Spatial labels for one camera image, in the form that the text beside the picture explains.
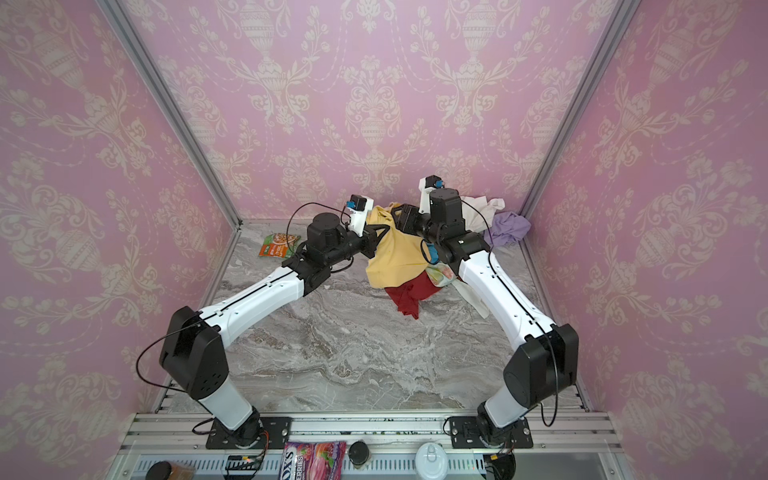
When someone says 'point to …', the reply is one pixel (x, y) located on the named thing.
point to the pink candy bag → (304, 460)
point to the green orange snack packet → (278, 245)
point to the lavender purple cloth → (506, 228)
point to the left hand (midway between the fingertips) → (389, 227)
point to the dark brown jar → (164, 470)
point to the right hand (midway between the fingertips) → (399, 211)
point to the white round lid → (431, 462)
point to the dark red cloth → (407, 296)
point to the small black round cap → (358, 452)
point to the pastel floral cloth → (440, 274)
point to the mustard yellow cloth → (398, 255)
